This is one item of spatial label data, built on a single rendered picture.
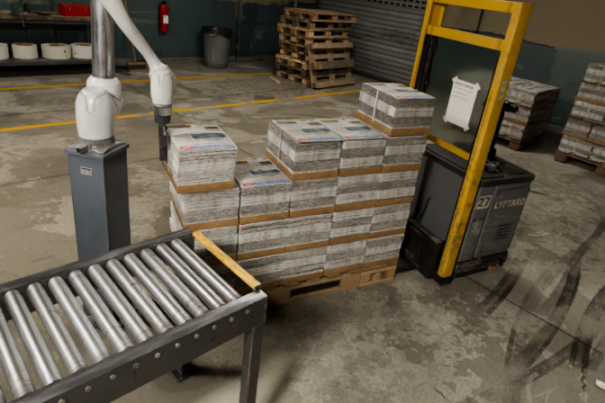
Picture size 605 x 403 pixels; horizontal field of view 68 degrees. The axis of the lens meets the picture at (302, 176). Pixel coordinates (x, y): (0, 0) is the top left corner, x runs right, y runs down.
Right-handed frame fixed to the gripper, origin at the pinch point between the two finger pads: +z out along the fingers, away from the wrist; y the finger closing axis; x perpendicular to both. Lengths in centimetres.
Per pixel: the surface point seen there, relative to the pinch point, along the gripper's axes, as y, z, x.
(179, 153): -22.0, -8.7, -3.8
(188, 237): -52, 17, -2
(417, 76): 33, -35, -178
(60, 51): 578, 58, 55
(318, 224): -19, 41, -84
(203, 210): -18.8, 23.9, -16.7
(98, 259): -61, 16, 33
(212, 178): -20.0, 6.2, -20.2
